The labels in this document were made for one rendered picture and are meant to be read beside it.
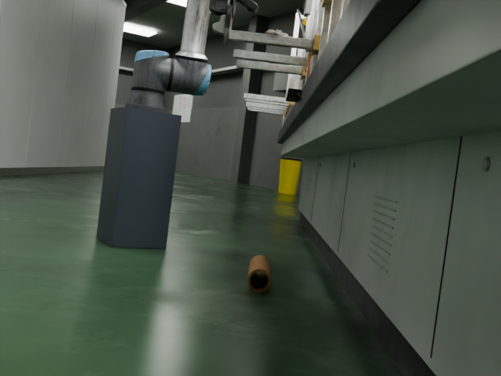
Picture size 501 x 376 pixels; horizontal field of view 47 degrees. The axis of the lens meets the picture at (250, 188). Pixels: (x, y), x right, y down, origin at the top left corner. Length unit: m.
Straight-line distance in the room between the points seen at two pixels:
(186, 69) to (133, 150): 0.43
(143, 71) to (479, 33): 2.23
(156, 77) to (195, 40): 0.24
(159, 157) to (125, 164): 0.16
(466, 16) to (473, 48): 0.04
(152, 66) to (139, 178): 0.49
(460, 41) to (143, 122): 2.11
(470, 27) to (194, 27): 2.22
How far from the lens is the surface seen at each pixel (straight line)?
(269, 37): 1.97
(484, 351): 0.91
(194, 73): 2.62
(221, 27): 1.98
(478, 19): 0.47
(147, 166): 2.54
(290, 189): 9.38
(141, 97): 2.59
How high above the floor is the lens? 0.43
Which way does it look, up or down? 2 degrees down
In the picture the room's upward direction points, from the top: 7 degrees clockwise
